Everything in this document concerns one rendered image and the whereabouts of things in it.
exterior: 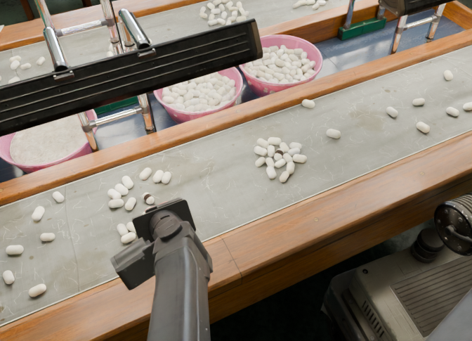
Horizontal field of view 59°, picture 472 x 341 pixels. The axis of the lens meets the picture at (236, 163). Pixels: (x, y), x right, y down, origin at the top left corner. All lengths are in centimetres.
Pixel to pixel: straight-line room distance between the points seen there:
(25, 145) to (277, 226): 72
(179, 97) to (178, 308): 90
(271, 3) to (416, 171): 92
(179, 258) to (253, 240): 40
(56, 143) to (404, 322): 103
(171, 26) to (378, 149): 86
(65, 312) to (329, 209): 59
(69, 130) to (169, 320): 90
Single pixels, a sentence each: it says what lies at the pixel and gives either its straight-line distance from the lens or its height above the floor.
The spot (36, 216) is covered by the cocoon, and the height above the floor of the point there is 76.
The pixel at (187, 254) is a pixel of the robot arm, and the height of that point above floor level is 109.
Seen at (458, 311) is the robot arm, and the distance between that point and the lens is 30.
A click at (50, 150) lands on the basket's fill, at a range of 123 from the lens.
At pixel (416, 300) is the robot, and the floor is 48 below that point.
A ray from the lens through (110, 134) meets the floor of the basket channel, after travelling 130.
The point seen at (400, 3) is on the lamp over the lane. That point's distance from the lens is 108.
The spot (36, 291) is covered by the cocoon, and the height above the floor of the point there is 76.
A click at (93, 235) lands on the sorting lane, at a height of 74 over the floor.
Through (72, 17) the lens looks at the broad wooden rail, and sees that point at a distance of 171.
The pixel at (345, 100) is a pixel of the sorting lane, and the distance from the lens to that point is 129.
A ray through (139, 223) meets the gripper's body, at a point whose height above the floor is 93.
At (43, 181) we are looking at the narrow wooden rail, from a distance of 112.
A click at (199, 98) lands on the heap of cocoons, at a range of 126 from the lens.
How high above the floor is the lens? 155
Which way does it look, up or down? 49 degrees down
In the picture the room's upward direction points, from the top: 1 degrees counter-clockwise
